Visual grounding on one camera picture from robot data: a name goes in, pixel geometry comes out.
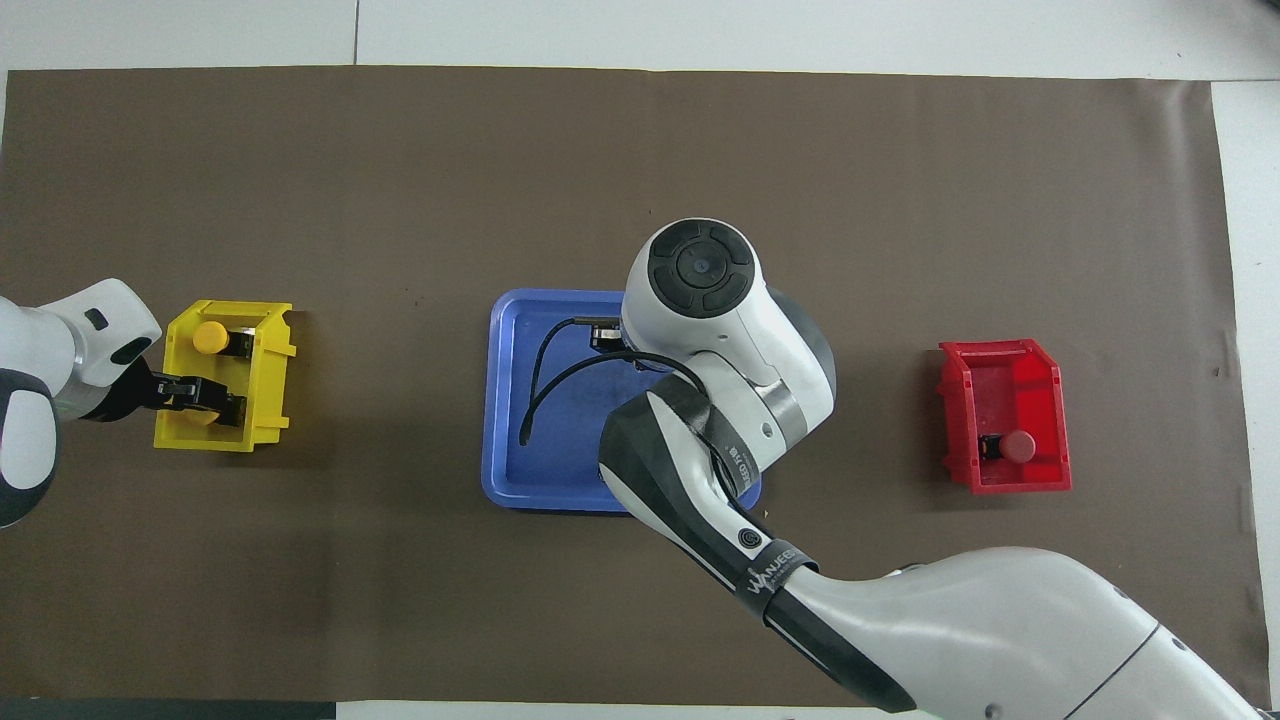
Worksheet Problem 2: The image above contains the blue plastic tray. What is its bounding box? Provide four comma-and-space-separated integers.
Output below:
481, 289, 763, 515

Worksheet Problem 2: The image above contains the yellow plastic bin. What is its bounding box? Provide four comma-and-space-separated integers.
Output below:
153, 300, 299, 454

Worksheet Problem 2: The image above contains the yellow push button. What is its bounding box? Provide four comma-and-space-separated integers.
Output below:
180, 395, 248, 429
191, 320, 256, 359

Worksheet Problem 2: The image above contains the red push button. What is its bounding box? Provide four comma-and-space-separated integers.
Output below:
980, 430, 1037, 465

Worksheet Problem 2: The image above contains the brown table mat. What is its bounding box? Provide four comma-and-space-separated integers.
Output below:
0, 66, 1271, 711

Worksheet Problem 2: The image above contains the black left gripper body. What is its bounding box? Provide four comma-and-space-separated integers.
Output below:
100, 358, 186, 423

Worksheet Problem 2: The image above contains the red plastic bin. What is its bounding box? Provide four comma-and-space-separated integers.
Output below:
937, 339, 1074, 496

